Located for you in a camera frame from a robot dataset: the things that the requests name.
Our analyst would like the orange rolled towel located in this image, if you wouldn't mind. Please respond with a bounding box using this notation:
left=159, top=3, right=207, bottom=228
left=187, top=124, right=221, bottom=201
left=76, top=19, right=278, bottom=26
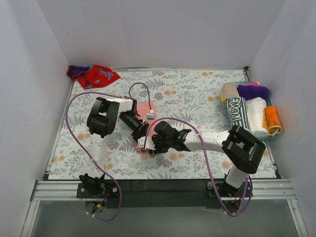
left=262, top=106, right=282, bottom=136

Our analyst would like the teal towel tray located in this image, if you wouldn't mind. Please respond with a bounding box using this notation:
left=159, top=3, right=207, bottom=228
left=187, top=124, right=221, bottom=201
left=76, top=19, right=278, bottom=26
left=224, top=81, right=271, bottom=140

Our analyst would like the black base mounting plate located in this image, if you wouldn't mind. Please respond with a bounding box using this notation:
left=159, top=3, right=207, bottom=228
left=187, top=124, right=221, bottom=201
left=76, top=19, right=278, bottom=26
left=76, top=177, right=243, bottom=212

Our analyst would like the floral patterned table mat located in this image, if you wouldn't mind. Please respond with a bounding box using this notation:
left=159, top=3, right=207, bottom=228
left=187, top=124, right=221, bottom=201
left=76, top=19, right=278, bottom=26
left=48, top=69, right=277, bottom=180

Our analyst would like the pink panda towel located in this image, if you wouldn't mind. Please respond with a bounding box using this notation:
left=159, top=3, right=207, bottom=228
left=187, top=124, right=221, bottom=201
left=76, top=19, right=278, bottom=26
left=135, top=101, right=158, bottom=153

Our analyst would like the striped lemon rolled towel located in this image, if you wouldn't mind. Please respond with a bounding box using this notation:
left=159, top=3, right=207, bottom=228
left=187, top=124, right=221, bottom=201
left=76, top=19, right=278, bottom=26
left=225, top=97, right=250, bottom=131

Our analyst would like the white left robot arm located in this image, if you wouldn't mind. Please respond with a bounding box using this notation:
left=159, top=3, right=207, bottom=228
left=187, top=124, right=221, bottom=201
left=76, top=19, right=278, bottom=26
left=79, top=97, right=149, bottom=198

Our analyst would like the aluminium frame rail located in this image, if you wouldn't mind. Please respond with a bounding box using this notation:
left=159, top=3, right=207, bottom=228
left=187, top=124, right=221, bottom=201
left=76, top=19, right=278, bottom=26
left=22, top=179, right=308, bottom=237

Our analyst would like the white rolled towel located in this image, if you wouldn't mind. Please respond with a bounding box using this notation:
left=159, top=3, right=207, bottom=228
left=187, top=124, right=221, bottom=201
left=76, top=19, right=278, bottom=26
left=246, top=97, right=267, bottom=137

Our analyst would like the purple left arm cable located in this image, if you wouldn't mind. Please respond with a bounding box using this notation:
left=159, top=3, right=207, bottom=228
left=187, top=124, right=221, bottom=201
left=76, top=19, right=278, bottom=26
left=65, top=82, right=152, bottom=222

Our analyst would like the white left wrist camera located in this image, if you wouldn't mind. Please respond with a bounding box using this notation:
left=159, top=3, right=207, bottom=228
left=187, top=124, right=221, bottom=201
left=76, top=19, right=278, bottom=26
left=143, top=110, right=156, bottom=122

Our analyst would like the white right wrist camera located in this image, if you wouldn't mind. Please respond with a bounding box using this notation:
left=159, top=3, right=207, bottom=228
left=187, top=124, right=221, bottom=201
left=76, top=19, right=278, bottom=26
left=138, top=136, right=154, bottom=152

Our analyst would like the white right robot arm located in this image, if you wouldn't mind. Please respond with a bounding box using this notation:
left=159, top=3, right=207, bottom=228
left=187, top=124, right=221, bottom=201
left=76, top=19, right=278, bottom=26
left=144, top=121, right=266, bottom=196

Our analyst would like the red and blue towel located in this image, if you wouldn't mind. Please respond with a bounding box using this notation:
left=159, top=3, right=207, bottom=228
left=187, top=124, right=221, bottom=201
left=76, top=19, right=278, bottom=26
left=66, top=65, right=120, bottom=89

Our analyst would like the purple rolled towel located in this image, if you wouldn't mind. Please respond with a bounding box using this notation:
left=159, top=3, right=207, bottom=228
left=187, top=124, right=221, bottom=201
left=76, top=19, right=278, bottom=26
left=237, top=85, right=270, bottom=100

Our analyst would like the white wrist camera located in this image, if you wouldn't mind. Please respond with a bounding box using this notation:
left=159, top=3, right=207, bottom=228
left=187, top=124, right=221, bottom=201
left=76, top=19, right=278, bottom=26
left=143, top=110, right=156, bottom=122
left=138, top=136, right=154, bottom=152

